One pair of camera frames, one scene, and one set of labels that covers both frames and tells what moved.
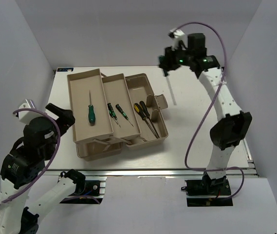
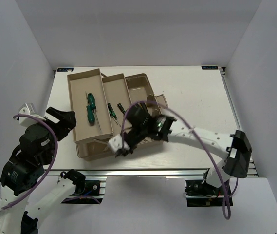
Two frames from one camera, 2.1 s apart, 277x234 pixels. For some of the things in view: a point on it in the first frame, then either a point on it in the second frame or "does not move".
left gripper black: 66,118 does not move
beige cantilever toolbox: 108,110 does not move
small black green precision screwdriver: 112,113 does not move
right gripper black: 169,64 -> 130,151
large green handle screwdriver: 91,116 does not move
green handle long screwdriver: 161,59 -> 91,101
